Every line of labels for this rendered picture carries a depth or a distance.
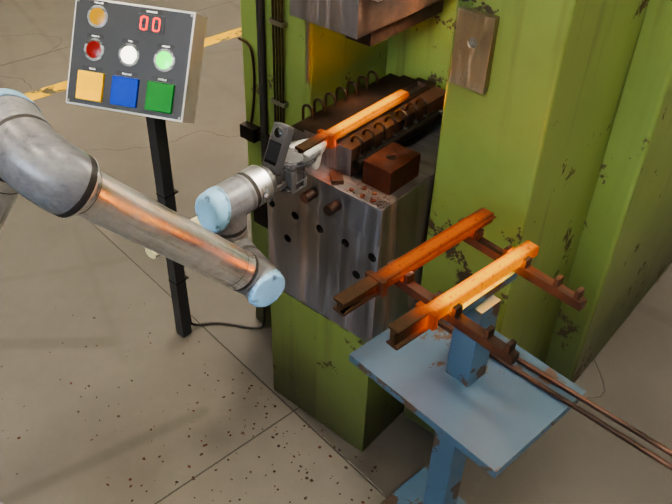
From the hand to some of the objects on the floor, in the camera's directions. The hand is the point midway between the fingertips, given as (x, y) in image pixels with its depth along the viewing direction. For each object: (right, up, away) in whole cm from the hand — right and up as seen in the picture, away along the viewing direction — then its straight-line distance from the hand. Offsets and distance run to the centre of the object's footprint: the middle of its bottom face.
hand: (319, 140), depth 185 cm
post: (-50, -56, +88) cm, 116 cm away
